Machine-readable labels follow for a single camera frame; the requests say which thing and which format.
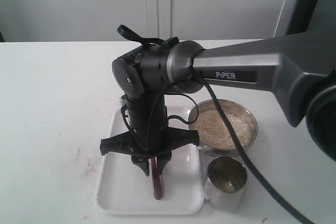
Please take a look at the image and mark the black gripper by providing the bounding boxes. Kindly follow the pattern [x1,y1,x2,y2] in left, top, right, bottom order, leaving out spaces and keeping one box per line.
[100,127,198,177]

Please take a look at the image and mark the brown wooden spoon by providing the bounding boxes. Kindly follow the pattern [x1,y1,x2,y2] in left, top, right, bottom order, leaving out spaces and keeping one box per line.
[151,157,163,200]

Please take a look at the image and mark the steel bowl of rice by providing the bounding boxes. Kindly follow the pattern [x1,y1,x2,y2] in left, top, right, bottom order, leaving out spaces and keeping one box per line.
[188,99,258,157]

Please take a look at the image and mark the small steel cup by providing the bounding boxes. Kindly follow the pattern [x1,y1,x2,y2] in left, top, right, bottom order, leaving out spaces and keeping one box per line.
[203,156,248,211]

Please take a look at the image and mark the white plastic tray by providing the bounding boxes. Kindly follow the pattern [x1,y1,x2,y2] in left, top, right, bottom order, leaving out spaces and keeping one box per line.
[96,105,205,208]

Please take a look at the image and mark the white cabinet doors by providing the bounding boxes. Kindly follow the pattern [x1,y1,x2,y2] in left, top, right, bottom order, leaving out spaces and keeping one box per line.
[1,0,296,41]

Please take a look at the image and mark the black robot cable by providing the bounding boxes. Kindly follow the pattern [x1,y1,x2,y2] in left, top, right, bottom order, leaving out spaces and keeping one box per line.
[117,24,316,224]

